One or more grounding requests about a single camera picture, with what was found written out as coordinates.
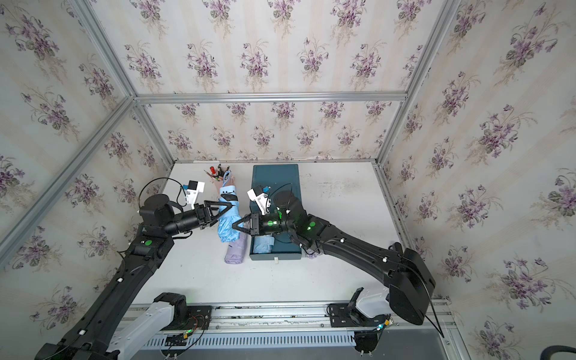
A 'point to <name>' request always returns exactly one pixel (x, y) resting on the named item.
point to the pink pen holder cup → (217, 175)
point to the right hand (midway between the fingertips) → (236, 229)
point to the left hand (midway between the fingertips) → (230, 213)
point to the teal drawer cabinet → (268, 180)
